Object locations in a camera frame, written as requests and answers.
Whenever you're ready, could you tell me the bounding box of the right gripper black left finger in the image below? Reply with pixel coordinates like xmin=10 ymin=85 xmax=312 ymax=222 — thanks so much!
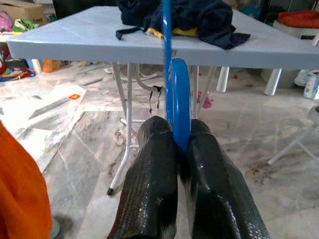
xmin=107 ymin=116 xmax=179 ymax=239

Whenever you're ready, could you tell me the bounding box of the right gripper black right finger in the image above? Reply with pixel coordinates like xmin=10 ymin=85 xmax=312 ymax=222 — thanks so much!
xmin=185 ymin=119 xmax=271 ymax=239

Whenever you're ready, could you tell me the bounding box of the blue plastic hanger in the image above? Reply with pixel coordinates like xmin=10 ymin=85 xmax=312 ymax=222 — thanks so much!
xmin=160 ymin=0 xmax=192 ymax=154

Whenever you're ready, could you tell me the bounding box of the light grey round bucket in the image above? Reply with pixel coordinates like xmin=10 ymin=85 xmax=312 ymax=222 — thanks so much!
xmin=51 ymin=219 xmax=62 ymax=239

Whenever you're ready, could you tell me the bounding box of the white round-legged plastic table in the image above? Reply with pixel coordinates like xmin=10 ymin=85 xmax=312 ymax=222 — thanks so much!
xmin=216 ymin=66 xmax=283 ymax=96

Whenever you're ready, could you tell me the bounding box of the orange garment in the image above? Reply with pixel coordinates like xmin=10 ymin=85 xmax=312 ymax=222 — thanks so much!
xmin=0 ymin=120 xmax=53 ymax=239

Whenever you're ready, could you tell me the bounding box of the light blue printed package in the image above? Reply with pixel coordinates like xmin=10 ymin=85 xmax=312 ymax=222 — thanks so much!
xmin=303 ymin=71 xmax=319 ymax=100

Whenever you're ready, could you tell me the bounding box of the orange plastic bag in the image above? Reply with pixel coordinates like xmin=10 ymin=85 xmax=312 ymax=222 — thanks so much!
xmin=42 ymin=59 xmax=62 ymax=73

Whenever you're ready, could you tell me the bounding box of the yellow garment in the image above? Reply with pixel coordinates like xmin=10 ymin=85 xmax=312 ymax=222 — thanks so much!
xmin=146 ymin=26 xmax=199 ymax=39

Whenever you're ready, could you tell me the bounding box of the white folding table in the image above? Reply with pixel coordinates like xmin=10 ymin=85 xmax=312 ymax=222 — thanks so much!
xmin=6 ymin=6 xmax=319 ymax=197

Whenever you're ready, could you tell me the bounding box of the dark navy garment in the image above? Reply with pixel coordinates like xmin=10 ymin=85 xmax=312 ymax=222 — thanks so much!
xmin=115 ymin=0 xmax=251 ymax=50

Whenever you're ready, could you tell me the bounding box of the colourful fabric bag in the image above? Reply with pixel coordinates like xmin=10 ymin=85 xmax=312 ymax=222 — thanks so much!
xmin=0 ymin=58 xmax=37 ymax=82

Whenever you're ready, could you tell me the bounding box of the white plastic stool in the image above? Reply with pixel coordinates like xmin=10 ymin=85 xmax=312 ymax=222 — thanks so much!
xmin=273 ymin=19 xmax=319 ymax=47

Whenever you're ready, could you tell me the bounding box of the red-orange cloth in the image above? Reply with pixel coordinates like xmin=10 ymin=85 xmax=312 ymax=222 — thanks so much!
xmin=278 ymin=9 xmax=319 ymax=28

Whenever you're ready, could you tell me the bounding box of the green printed bag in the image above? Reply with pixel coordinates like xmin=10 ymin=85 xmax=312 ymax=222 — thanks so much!
xmin=12 ymin=18 xmax=50 ymax=33

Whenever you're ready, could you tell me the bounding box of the brown cardboard box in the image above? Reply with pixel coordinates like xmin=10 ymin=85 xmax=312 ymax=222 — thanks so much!
xmin=0 ymin=0 xmax=45 ymax=25

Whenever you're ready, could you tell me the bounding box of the pink plush toy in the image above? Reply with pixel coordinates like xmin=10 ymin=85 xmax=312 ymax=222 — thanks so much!
xmin=0 ymin=11 xmax=13 ymax=33

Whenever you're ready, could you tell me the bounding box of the black strap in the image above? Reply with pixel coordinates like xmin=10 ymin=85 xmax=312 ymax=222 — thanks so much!
xmin=149 ymin=85 xmax=164 ymax=115

